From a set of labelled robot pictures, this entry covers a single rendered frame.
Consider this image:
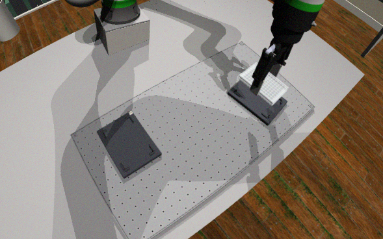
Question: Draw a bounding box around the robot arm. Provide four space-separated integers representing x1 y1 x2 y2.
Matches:
65 0 325 32

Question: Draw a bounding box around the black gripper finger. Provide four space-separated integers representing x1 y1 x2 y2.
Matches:
250 39 287 96
269 44 294 77

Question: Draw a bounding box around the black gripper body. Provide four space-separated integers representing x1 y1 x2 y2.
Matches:
271 19 304 55

